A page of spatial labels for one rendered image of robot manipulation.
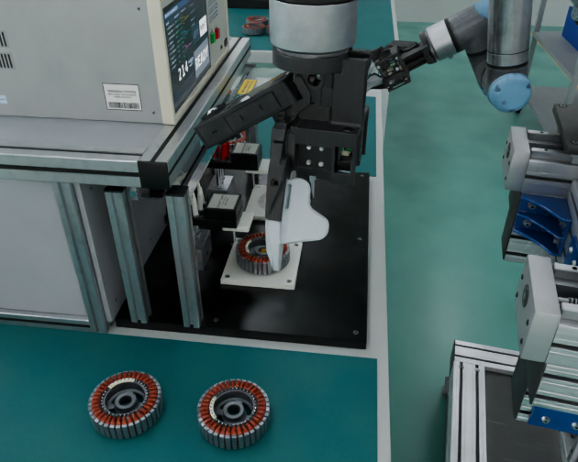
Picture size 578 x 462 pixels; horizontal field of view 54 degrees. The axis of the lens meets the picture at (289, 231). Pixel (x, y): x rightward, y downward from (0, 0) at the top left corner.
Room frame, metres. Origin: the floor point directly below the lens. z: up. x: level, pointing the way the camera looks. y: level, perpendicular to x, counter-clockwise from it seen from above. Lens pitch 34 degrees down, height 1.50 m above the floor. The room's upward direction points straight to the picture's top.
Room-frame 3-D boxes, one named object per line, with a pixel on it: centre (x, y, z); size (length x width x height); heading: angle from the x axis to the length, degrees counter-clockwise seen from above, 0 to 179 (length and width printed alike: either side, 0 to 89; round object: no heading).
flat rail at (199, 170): (1.08, 0.14, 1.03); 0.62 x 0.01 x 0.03; 173
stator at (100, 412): (0.59, 0.26, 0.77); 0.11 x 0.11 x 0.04
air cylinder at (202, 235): (0.96, 0.20, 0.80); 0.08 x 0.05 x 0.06; 173
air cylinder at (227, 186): (1.21, 0.17, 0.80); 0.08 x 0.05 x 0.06; 173
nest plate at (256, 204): (1.19, 0.02, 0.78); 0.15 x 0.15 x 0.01; 83
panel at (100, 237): (1.10, 0.29, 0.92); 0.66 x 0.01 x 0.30; 173
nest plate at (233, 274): (0.95, 0.05, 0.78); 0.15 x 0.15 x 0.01; 83
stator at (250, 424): (0.57, 0.09, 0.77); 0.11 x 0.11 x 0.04
